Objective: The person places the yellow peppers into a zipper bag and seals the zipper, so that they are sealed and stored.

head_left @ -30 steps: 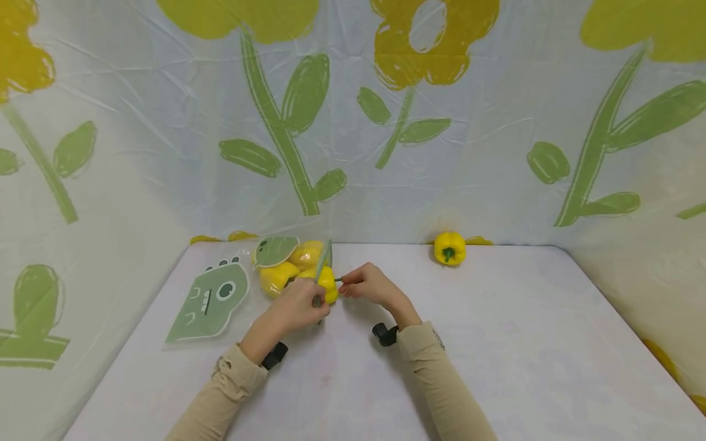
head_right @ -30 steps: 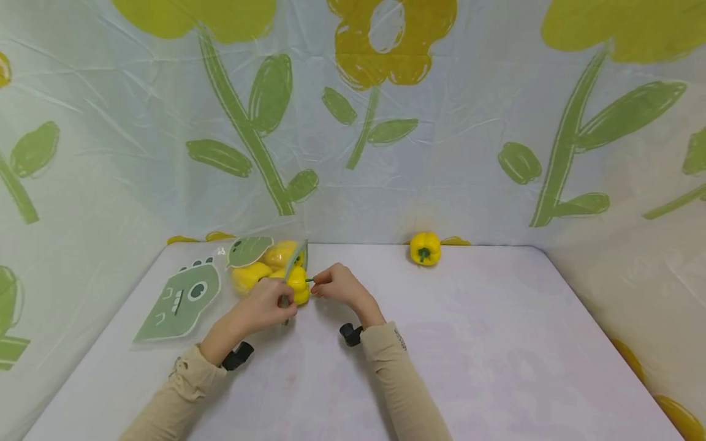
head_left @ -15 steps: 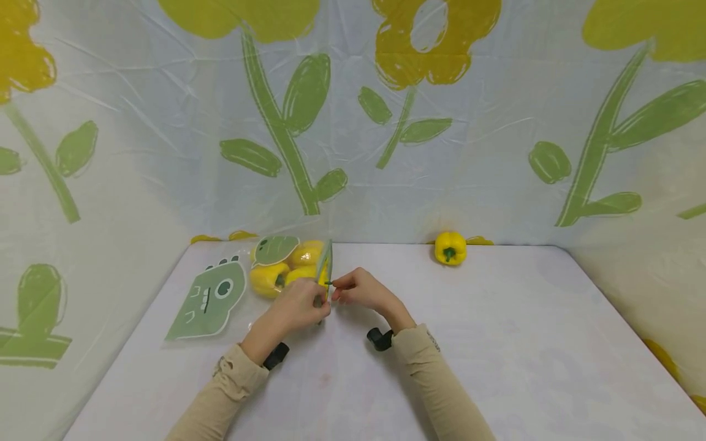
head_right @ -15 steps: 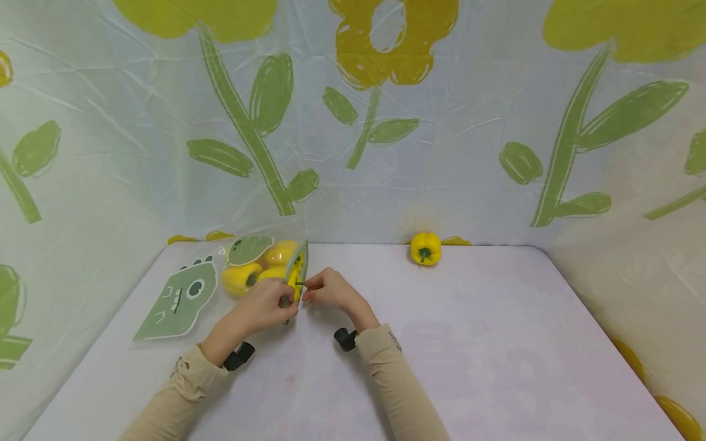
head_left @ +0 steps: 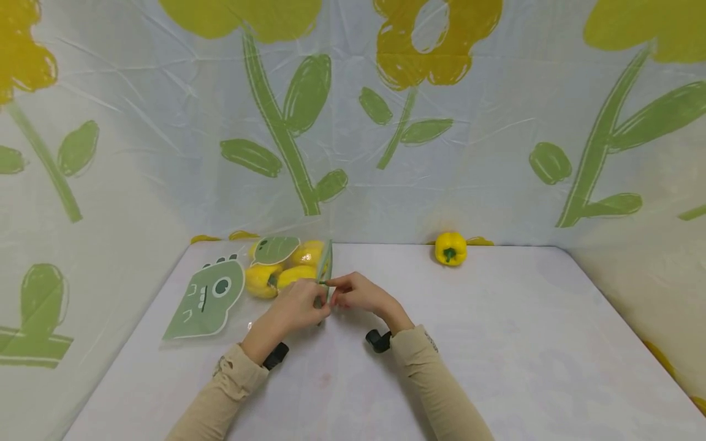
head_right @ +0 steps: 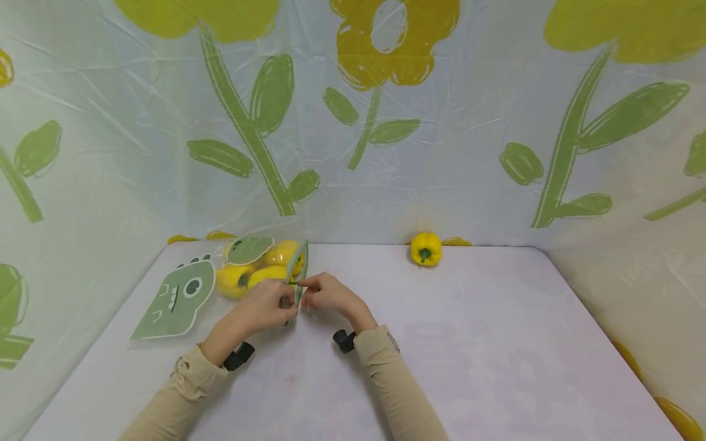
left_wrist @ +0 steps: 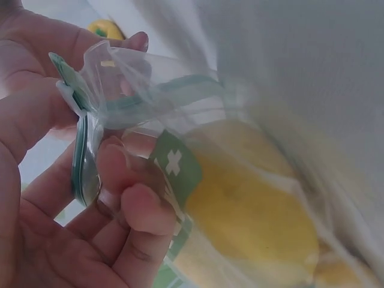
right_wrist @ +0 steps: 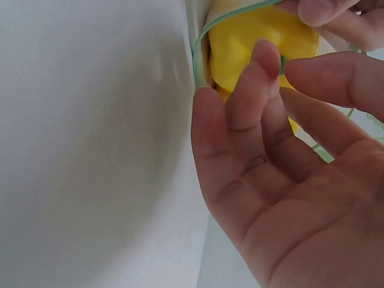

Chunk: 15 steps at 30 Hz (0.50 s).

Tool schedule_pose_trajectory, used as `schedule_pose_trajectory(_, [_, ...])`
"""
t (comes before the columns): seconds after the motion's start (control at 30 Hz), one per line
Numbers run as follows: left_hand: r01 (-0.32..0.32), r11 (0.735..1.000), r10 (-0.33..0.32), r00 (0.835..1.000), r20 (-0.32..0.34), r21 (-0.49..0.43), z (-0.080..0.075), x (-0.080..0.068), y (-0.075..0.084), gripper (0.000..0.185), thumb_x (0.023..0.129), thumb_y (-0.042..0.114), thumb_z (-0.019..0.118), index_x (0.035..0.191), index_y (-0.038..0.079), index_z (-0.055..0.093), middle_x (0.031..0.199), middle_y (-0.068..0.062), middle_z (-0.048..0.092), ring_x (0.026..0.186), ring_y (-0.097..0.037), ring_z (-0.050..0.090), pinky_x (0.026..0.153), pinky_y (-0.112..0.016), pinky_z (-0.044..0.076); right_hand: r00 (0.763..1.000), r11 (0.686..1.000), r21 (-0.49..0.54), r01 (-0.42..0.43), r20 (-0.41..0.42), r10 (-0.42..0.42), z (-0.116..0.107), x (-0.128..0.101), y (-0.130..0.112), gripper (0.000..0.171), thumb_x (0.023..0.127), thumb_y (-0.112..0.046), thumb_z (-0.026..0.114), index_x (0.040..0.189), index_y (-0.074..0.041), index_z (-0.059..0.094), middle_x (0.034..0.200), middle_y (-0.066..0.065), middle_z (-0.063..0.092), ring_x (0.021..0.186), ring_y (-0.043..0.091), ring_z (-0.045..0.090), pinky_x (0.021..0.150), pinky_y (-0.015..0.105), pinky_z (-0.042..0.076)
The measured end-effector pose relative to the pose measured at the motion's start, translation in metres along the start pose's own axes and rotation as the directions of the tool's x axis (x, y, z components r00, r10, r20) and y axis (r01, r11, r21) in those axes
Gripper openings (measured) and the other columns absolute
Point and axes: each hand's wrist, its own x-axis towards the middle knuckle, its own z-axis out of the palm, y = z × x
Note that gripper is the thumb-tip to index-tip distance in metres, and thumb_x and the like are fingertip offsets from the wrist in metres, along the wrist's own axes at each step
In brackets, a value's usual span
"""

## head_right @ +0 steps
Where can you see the clear dinosaur print zip bag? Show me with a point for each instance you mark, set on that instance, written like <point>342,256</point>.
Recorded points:
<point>176,300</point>

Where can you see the person's right hand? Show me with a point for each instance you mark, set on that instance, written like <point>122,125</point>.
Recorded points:
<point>336,297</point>

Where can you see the person's left forearm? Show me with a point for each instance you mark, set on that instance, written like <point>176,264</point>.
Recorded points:
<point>182,392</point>

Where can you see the person's left fingers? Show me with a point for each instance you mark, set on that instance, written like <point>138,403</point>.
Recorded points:
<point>287,300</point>

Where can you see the black wrist band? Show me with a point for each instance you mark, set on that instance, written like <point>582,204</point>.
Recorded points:
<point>343,340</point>
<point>239,356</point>

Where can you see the person's right fingers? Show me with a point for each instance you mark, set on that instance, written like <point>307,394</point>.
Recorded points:
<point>314,286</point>

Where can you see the person's left hand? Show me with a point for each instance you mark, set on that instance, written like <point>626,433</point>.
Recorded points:
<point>265,306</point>

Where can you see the person's right forearm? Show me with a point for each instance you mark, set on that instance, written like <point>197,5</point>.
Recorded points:
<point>394,386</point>

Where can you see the yellow bell pepper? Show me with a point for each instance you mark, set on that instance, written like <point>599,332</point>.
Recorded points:
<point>282,252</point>
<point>268,275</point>
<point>426,248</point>
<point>230,283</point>

